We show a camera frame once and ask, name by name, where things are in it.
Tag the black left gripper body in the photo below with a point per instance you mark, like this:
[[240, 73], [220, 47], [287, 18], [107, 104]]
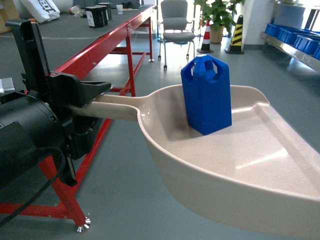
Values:
[[38, 122]]

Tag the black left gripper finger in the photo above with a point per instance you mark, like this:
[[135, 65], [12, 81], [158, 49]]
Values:
[[90, 90]]

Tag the blue plastic part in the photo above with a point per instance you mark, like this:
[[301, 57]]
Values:
[[207, 94]]

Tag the beige plastic dustpan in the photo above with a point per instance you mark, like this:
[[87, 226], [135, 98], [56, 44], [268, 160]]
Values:
[[258, 174]]

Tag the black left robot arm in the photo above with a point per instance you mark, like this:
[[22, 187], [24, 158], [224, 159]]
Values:
[[38, 122]]

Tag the steel shelf rack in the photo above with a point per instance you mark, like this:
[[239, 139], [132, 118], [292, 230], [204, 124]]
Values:
[[303, 44]]

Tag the black box with label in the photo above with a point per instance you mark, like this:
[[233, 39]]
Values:
[[96, 16]]

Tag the white printed bag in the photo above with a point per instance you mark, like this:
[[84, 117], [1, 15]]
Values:
[[42, 10]]

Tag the white paper cup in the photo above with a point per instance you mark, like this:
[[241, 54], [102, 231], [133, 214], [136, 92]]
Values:
[[119, 9]]

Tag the large cardboard box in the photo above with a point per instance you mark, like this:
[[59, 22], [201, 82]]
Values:
[[8, 11]]

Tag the grey office chair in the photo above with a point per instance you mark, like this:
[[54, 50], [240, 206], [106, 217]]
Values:
[[174, 22]]

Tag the red white traffic cone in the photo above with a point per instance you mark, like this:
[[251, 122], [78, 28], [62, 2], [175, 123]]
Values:
[[206, 43]]

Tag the green potted plant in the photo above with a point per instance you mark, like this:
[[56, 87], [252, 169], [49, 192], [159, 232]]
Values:
[[220, 16]]

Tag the yellow black traffic cone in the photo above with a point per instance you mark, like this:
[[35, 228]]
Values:
[[235, 46]]

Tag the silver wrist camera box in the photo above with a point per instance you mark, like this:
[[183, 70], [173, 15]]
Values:
[[6, 85]]

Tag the red metal table frame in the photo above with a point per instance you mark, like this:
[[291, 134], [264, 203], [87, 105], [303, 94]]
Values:
[[108, 58]]

